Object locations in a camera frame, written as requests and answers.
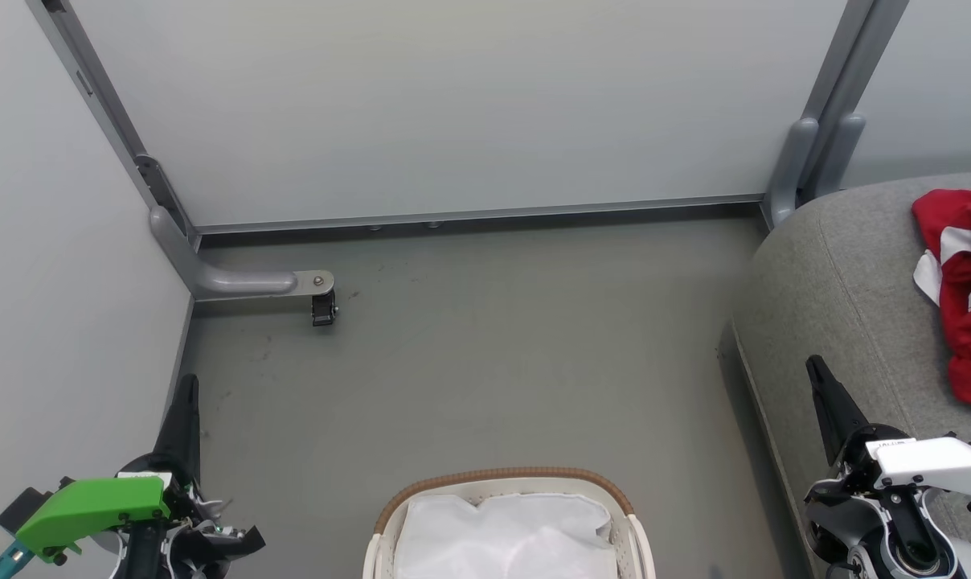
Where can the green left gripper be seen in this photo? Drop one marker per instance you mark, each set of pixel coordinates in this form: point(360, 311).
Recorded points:
point(92, 511)

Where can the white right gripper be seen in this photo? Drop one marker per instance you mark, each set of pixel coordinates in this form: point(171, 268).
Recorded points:
point(936, 465)

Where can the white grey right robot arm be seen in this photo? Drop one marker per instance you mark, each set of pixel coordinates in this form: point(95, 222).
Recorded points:
point(879, 531)

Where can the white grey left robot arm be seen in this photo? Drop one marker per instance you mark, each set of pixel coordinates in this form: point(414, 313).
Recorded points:
point(204, 547)

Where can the grey fabric sofa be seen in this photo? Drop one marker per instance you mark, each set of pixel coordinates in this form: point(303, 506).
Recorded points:
point(855, 305)

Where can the grey curved partition foot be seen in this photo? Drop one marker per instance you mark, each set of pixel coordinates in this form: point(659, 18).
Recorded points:
point(839, 153)
point(224, 280)
point(791, 170)

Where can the black caster wheel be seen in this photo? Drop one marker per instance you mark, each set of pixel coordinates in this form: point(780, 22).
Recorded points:
point(323, 310)

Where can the teal plastic part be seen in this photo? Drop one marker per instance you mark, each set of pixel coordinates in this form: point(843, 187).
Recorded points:
point(7, 559)

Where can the white laundry basket brown rim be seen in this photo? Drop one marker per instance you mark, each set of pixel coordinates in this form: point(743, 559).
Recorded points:
point(642, 539)

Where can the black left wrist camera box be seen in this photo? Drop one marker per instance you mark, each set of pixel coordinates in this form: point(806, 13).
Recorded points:
point(23, 503)

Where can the grey partition frame post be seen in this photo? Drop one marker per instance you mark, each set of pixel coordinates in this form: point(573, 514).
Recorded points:
point(92, 88)
point(851, 56)

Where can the grey partition bottom rail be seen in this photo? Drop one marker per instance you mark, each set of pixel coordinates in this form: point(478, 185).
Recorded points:
point(477, 215)

